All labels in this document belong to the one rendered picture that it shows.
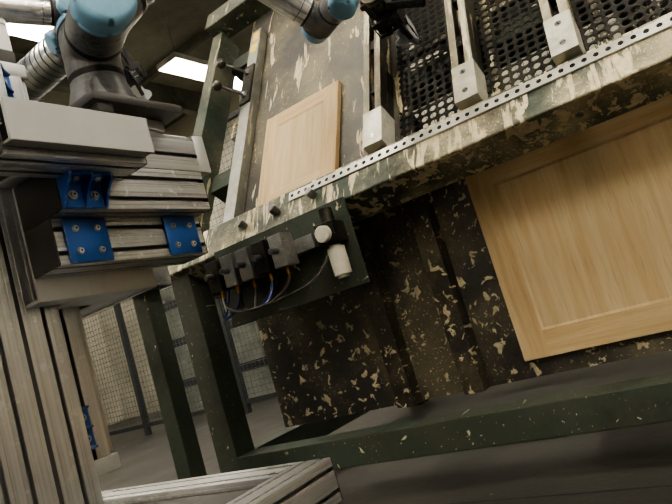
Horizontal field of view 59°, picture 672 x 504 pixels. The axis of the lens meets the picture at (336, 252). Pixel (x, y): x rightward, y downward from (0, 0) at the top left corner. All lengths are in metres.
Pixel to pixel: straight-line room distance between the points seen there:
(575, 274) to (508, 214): 0.23
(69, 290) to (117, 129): 0.34
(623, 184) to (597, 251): 0.17
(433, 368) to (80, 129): 1.19
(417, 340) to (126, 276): 0.89
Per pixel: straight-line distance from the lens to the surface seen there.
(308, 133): 1.94
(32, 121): 1.05
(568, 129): 1.48
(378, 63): 1.83
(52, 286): 1.25
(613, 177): 1.63
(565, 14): 1.57
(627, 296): 1.64
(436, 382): 1.84
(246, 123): 2.20
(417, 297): 1.81
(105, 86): 1.35
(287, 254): 1.60
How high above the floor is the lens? 0.48
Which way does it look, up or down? 7 degrees up
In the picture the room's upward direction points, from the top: 17 degrees counter-clockwise
